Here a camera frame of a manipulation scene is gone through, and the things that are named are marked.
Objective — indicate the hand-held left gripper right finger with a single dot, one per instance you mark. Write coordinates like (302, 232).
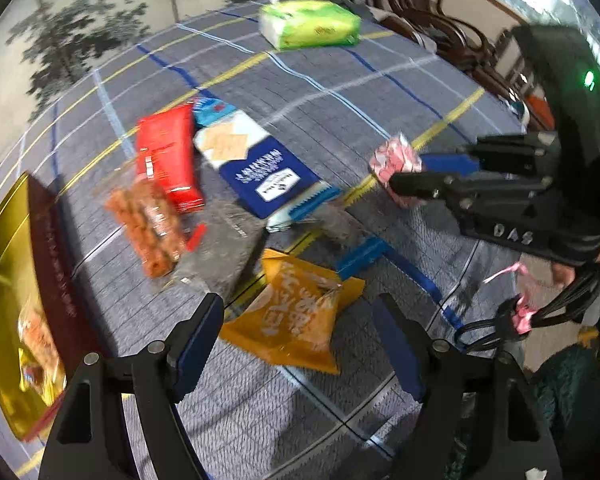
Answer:
(396, 352)

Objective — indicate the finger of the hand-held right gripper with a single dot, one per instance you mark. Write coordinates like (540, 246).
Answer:
(420, 185)
(450, 162)

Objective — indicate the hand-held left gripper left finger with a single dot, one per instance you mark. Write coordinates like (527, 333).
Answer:
(196, 347)

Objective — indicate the pink snack packet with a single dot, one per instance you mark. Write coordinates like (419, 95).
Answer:
(392, 157)

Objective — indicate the orange snack bag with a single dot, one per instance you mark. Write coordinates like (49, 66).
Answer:
(290, 320)

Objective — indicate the clear grey snack packet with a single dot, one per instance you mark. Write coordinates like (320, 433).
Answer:
(225, 250)

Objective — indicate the clear bag of orange snacks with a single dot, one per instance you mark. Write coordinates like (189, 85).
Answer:
(147, 220)

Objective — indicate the blue cracker packet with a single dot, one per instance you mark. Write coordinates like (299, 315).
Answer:
(270, 170)

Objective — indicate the clear snack bag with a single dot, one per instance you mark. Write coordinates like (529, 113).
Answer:
(37, 345)

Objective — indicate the red snack packet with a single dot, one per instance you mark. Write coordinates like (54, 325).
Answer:
(167, 155)

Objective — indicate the gold and maroon box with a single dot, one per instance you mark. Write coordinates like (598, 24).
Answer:
(5, 285)

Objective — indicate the light blue snack packet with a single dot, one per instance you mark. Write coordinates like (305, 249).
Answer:
(207, 110)

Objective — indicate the small blue packet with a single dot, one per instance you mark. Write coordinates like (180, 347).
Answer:
(362, 256)

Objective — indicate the pink ribbon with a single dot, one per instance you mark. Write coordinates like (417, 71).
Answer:
(522, 317)

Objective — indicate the grey plaid tablecloth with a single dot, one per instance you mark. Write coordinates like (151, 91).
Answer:
(330, 85)

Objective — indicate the row of dark wooden chairs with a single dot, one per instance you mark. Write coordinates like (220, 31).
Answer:
(430, 20)

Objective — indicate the person's dark green clothing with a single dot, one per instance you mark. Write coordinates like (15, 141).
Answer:
(580, 400)

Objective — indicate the green tissue pack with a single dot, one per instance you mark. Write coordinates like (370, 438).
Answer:
(307, 22)

